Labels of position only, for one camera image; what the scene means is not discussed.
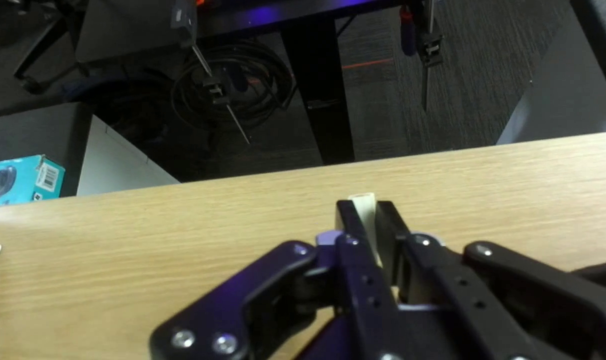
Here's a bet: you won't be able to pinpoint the black desk leg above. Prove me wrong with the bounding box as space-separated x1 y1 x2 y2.
280 0 357 166

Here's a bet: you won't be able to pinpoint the white book with red circle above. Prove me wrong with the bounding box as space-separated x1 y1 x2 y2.
350 192 385 269

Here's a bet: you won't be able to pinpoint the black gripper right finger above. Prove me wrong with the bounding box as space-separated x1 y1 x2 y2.
374 197 606 360

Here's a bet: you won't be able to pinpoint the black bar clamp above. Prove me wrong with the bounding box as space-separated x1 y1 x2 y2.
400 0 445 111
169 0 253 146

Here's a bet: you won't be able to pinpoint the teal product box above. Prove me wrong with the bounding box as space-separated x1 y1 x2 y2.
0 154 67 210

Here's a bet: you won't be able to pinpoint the coiled black cables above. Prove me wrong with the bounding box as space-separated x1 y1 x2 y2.
169 38 298 133

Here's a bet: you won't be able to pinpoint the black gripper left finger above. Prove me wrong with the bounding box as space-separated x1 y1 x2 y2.
147 197 402 360

